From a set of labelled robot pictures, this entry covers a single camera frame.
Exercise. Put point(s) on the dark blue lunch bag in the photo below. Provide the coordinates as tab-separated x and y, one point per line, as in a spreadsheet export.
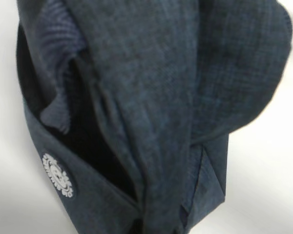
130	103

